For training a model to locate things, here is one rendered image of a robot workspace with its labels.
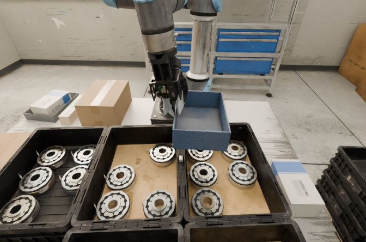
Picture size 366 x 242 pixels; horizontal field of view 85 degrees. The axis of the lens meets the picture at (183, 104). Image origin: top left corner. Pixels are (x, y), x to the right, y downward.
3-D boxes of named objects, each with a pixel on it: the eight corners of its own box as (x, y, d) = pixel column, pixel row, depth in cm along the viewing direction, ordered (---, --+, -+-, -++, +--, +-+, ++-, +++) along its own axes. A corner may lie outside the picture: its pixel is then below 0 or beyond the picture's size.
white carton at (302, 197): (266, 171, 93) (271, 159, 87) (292, 172, 92) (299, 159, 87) (284, 216, 76) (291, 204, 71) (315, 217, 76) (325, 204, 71)
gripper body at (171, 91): (152, 103, 50) (140, 58, 44) (159, 86, 57) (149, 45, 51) (182, 102, 49) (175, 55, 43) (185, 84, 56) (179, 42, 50)
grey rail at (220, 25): (143, 25, 241) (142, 21, 239) (287, 27, 234) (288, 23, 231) (141, 27, 233) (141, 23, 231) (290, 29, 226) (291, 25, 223)
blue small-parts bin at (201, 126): (177, 106, 71) (177, 89, 67) (219, 108, 71) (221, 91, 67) (172, 149, 55) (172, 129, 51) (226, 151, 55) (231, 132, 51)
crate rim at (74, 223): (109, 129, 86) (108, 125, 84) (179, 127, 87) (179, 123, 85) (70, 231, 53) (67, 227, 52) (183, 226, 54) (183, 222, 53)
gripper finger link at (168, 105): (162, 126, 57) (156, 100, 52) (165, 114, 62) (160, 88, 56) (173, 126, 56) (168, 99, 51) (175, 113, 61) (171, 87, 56)
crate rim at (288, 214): (180, 127, 87) (179, 123, 85) (248, 126, 88) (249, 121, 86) (183, 226, 54) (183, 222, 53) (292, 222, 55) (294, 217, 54)
